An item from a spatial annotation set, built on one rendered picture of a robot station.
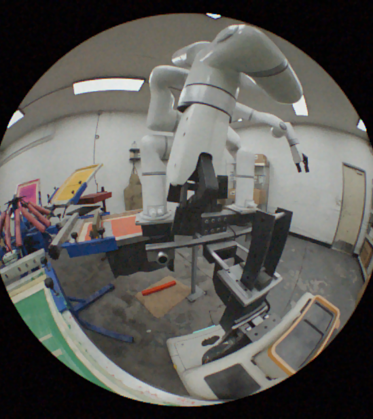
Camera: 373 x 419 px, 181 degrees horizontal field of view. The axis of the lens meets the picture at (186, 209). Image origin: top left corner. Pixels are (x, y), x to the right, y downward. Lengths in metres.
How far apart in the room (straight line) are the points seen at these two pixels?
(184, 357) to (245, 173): 1.16
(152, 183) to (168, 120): 0.23
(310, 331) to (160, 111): 0.75
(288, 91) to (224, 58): 0.08
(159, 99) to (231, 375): 0.79
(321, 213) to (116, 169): 4.85
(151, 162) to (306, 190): 3.43
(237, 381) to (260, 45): 0.52
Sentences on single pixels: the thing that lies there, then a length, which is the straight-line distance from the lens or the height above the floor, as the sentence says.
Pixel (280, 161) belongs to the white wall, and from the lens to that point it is 3.70.
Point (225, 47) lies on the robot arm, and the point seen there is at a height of 1.42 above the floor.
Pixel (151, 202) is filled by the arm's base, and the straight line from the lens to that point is 0.46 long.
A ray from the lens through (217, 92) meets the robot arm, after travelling 0.16.
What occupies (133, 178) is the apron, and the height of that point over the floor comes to 1.29.
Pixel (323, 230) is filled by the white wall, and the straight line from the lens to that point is 3.74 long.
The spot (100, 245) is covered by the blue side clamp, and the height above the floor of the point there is 0.98.
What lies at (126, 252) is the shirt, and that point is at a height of 0.87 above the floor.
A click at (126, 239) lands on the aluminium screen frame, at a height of 0.98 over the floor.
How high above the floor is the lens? 1.28
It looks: 14 degrees down
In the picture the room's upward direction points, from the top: straight up
